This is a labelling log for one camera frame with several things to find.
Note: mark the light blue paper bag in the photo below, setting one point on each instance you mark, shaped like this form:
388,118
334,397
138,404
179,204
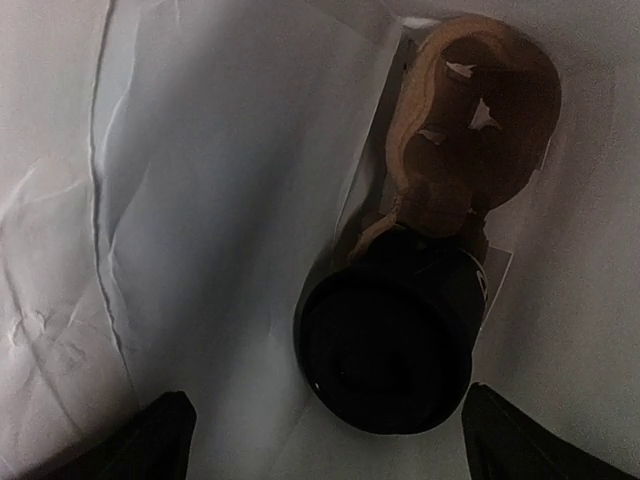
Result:
174,172

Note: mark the black and white paper cup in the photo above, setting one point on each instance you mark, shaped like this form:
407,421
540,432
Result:
439,271

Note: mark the brown cardboard cup carrier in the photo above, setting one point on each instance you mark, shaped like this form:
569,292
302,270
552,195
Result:
475,114

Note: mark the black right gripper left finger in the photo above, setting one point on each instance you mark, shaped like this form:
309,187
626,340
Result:
154,444

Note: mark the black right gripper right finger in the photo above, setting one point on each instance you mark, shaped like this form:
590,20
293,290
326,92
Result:
502,442

